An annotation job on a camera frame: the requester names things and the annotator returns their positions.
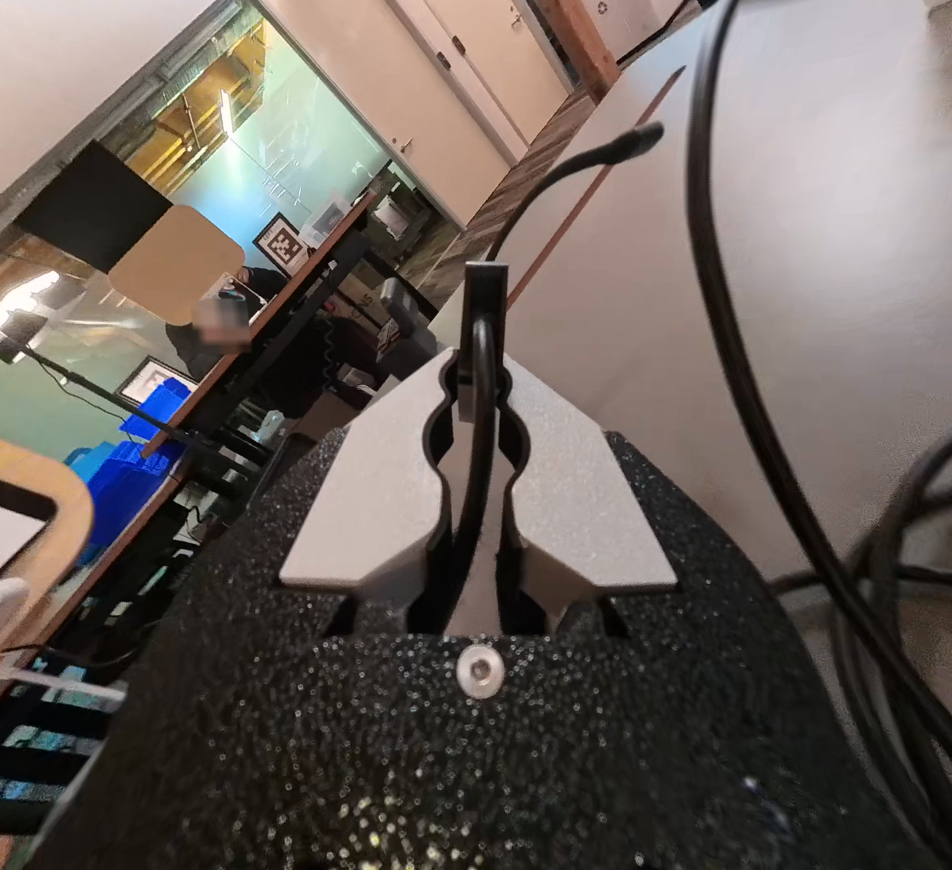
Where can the framed marker sign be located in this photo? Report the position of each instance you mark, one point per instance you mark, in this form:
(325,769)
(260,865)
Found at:
(282,245)

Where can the small framed sign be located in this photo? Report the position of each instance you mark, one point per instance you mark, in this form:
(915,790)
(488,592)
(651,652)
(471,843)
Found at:
(145,383)

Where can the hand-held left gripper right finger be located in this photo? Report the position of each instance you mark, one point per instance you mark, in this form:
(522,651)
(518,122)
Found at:
(595,513)

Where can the wooden desk black legs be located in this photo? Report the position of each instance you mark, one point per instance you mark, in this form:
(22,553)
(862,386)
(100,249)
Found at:
(316,258)

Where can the clear storage container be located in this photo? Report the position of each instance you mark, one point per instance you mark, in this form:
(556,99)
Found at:
(327,219)

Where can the blue plastic bin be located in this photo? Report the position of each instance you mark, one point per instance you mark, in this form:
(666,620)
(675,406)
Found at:
(126,498)

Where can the studio light on stand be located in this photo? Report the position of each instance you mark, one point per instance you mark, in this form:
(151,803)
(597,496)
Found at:
(22,334)

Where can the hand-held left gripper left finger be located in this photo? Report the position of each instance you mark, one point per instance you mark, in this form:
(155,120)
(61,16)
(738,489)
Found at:
(364,513)

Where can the wooden pillar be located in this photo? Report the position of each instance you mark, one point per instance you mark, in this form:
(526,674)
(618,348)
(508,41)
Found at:
(565,14)

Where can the black hanging panel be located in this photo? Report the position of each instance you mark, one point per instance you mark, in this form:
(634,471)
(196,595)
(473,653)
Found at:
(89,208)

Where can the blue plastic tray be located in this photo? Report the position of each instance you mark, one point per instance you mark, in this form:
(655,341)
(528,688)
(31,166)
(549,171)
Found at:
(160,409)

